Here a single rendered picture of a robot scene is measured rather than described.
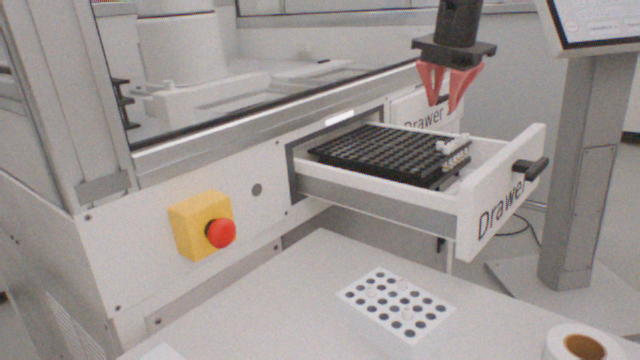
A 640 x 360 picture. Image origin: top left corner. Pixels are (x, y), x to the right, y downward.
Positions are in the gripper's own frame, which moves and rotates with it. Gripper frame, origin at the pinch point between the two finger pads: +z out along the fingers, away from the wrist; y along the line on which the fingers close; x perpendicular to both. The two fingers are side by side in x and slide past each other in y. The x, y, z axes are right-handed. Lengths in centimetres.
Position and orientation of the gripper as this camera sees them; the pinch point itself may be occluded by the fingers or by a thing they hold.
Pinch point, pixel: (442, 103)
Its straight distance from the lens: 68.4
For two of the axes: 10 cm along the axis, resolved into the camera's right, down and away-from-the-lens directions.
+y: -7.3, -3.7, 5.7
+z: -0.2, 8.5, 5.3
